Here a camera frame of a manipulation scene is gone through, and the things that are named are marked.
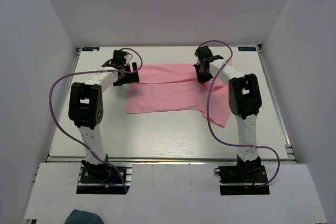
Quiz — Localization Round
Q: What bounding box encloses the dark teal cloth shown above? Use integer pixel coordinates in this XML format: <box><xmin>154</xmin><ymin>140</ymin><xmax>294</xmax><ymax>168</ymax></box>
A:
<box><xmin>64</xmin><ymin>209</ymin><xmax>104</xmax><ymax>224</ymax></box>

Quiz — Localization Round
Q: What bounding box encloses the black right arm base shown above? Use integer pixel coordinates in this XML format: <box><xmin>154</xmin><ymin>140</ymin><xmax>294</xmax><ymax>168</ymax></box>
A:
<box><xmin>214</xmin><ymin>157</ymin><xmax>270</xmax><ymax>196</ymax></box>

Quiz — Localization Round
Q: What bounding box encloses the left blue logo sticker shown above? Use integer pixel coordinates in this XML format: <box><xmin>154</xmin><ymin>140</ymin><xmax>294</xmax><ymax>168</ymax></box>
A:
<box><xmin>81</xmin><ymin>47</ymin><xmax>100</xmax><ymax>51</ymax></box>

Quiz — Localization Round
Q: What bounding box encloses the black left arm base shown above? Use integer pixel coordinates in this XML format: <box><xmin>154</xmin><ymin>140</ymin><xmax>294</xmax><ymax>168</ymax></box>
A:
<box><xmin>76</xmin><ymin>159</ymin><xmax>131</xmax><ymax>195</ymax></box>

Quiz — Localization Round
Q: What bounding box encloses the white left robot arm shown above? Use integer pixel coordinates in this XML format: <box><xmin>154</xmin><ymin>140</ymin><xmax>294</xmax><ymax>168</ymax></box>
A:
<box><xmin>68</xmin><ymin>49</ymin><xmax>140</xmax><ymax>182</ymax></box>

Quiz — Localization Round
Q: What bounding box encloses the pink t-shirt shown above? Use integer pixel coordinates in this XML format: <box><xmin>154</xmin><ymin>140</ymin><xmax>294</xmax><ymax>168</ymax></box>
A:
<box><xmin>126</xmin><ymin>61</ymin><xmax>233</xmax><ymax>129</ymax></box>

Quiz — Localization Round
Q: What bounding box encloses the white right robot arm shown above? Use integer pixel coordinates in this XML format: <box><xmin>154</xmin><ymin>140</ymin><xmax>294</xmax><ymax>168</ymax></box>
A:
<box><xmin>194</xmin><ymin>46</ymin><xmax>262</xmax><ymax>182</ymax></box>

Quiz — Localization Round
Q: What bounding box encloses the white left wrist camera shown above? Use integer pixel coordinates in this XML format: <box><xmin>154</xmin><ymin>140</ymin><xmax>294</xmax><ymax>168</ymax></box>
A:
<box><xmin>124</xmin><ymin>52</ymin><xmax>133</xmax><ymax>65</ymax></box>

